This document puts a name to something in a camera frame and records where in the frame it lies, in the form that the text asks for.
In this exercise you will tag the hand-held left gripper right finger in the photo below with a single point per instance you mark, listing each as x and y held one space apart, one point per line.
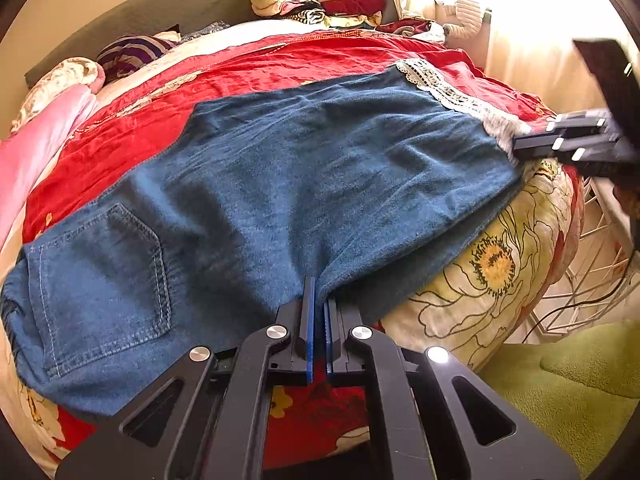
327 340

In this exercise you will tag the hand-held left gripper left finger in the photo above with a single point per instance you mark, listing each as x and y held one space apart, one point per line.
310 340

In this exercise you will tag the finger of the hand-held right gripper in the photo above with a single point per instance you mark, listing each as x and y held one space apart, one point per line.
540 147
582 120

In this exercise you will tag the blue denim pants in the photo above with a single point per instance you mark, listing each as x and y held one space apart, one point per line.
300 170

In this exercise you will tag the cream curtain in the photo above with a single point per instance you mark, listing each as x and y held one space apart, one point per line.
525 35

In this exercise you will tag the floral bed quilt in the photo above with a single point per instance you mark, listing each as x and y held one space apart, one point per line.
490 260

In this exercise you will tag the white ribbed cloth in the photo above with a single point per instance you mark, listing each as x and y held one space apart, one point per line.
467 15

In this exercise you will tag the dark red cloth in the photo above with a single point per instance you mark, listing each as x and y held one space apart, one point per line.
405 27

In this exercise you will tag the green fleece cloth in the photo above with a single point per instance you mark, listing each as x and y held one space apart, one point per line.
575 385

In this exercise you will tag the cream bed sheet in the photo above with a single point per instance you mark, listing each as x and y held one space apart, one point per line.
210 47

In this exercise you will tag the blue patterned cloth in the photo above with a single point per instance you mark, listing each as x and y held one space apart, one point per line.
207 31

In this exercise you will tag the pink blanket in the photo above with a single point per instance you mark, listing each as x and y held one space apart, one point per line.
35 145

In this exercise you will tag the purple striped pillow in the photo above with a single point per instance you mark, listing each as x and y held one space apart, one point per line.
132 52

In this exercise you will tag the floral cream quilt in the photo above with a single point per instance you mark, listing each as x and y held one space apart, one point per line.
60 75

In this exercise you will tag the grey green headboard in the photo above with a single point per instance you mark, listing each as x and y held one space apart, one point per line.
150 10

